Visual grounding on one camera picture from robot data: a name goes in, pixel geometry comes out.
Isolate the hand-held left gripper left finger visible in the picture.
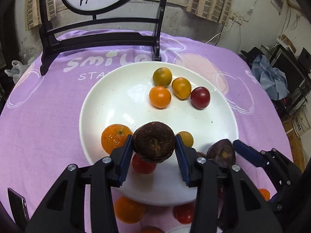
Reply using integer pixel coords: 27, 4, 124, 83
24, 134, 134, 233

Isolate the blue crumpled cloth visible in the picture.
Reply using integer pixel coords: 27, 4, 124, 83
251, 55, 291, 101

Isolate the large green-yellow tomato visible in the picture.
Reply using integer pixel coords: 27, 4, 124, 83
153, 67, 173, 88

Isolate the beige checked curtain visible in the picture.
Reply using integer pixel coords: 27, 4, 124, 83
186, 0, 237, 26
24, 0, 66, 31

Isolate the black monitor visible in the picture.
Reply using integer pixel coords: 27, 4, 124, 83
270, 51, 307, 95

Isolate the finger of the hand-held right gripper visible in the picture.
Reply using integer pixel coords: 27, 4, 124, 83
233, 139, 295, 185

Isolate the small yellow-green tomato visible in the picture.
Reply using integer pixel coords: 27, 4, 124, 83
177, 131, 194, 148

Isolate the yellow-orange tomato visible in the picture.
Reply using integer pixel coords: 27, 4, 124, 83
171, 77, 192, 100

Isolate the purple printed tablecloth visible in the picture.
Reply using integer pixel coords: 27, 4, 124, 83
0, 30, 303, 233

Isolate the black smartphone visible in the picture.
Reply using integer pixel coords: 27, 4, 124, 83
7, 188, 31, 226

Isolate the large orange mandarin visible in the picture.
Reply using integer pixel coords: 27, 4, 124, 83
258, 189, 271, 201

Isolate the white plastic bag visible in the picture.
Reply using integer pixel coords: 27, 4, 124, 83
4, 59, 33, 84

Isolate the orange mandarin with stem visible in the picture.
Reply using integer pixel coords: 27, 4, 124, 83
101, 124, 134, 154

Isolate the wall vent frame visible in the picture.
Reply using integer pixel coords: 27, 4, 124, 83
271, 0, 285, 11

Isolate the cardboard box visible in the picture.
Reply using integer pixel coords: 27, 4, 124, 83
285, 115, 310, 151

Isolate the orange tomato on cloth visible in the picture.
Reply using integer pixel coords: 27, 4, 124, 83
114, 196, 146, 224

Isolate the white power cable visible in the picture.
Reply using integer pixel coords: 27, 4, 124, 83
206, 19, 235, 44

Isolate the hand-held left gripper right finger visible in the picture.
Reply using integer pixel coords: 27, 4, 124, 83
175, 134, 283, 233

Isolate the white oval plate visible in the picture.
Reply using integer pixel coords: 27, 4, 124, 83
79, 62, 239, 207

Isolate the dark red tomato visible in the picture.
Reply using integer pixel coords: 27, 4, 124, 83
190, 87, 211, 110

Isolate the white wall socket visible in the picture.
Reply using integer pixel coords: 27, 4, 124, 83
228, 11, 245, 25

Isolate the black hat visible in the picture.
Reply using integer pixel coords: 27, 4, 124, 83
240, 47, 264, 66

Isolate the smooth orange tomato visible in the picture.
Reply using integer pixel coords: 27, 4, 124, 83
149, 86, 172, 109

